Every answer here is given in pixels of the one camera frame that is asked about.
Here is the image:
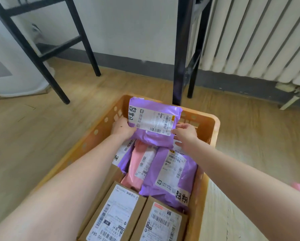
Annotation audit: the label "person's left hand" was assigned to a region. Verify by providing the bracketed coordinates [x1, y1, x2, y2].
[111, 116, 138, 141]

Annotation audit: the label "person's right hand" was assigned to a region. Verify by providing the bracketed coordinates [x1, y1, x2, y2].
[171, 123, 198, 152]

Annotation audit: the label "purple mailer bag white label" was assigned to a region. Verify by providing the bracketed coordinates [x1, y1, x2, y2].
[128, 97, 183, 148]

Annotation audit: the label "person's right forearm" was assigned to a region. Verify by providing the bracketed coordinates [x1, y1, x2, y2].
[182, 140, 300, 241]

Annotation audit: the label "person's left forearm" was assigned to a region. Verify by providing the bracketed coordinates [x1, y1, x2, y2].
[0, 133, 135, 241]

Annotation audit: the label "orange plastic crate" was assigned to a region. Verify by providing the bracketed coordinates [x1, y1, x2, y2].
[31, 95, 220, 241]

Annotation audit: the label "small purple mailer bag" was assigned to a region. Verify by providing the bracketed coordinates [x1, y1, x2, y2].
[112, 139, 137, 174]

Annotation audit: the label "pink mailer bag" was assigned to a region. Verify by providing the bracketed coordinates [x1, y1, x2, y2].
[121, 140, 158, 192]

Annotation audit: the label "large purple mailer bag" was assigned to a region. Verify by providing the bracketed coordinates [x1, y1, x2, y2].
[139, 145, 198, 213]

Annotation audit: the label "plain cardboard box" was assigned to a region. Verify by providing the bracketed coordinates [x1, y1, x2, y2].
[77, 164, 125, 236]

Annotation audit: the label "black metal table legs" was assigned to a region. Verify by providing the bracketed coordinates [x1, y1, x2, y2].
[172, 0, 213, 106]

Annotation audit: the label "cardboard box white label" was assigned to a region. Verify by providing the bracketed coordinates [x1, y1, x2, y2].
[78, 182, 147, 241]
[130, 196, 188, 241]

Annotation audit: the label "white radiator pipe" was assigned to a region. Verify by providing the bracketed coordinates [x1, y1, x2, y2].
[275, 82, 300, 117]

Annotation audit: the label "white radiator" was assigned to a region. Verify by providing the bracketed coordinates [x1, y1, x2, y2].
[197, 0, 300, 89]

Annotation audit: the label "white round appliance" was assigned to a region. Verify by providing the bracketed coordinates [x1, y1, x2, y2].
[0, 7, 56, 97]

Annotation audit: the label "black metal table frame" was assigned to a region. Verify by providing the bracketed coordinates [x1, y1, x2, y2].
[0, 0, 102, 105]

